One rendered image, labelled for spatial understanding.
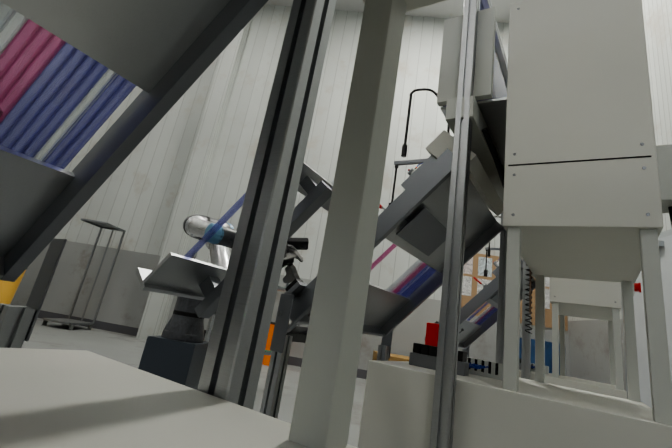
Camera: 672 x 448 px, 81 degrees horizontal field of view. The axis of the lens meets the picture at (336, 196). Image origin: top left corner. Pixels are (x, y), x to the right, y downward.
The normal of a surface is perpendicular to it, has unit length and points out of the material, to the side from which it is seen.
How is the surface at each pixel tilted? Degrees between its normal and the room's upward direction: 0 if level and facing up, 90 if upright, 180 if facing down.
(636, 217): 90
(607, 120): 90
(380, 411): 90
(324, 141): 90
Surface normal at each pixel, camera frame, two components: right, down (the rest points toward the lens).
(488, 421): -0.51, -0.34
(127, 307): -0.07, -0.32
